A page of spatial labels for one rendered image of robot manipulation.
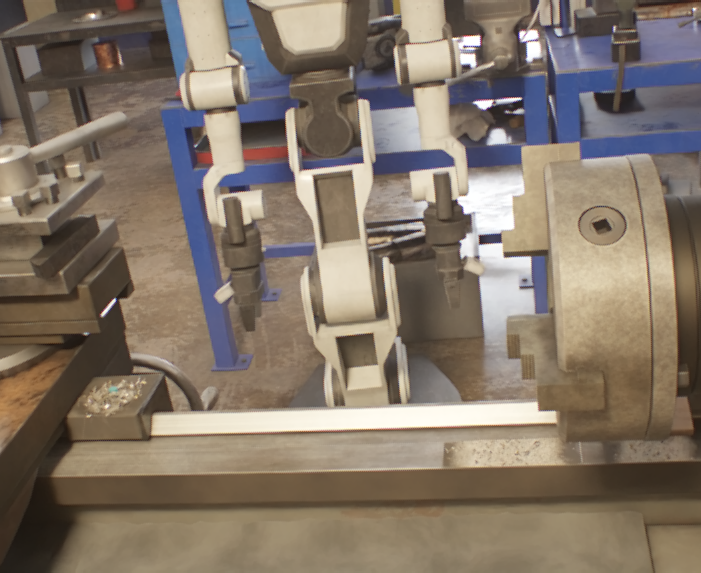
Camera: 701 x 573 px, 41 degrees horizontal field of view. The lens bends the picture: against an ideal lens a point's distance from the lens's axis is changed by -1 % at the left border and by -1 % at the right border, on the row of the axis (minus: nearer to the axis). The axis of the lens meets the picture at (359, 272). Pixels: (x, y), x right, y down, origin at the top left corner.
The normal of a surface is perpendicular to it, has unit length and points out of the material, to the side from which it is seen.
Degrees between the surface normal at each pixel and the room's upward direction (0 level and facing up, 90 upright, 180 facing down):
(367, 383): 30
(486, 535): 16
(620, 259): 50
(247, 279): 79
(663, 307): 67
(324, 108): 90
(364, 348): 120
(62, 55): 90
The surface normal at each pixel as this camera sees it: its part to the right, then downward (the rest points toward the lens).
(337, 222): -0.02, 0.26
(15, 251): -0.16, 0.44
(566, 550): -0.10, -0.83
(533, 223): -0.17, 0.00
